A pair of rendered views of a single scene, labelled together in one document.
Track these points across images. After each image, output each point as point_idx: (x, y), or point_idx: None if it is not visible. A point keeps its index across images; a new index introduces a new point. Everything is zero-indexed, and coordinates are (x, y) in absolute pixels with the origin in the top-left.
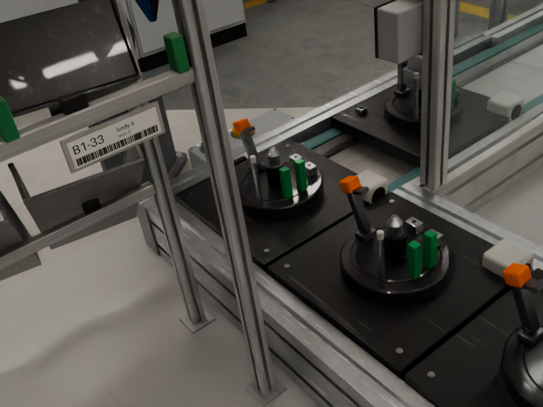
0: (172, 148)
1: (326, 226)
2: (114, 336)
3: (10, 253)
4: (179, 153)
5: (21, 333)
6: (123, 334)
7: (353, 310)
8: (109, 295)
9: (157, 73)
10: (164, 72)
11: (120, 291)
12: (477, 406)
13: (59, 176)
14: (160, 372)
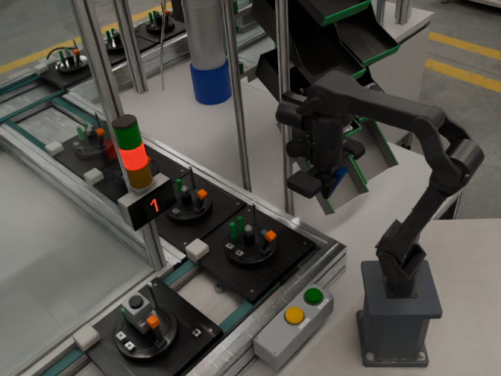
0: (366, 337)
1: (220, 226)
2: (329, 217)
3: None
4: (368, 359)
5: (379, 214)
6: (324, 218)
7: (207, 188)
8: (346, 236)
9: (376, 309)
10: (371, 312)
11: (341, 239)
12: (170, 164)
13: (476, 339)
14: (297, 205)
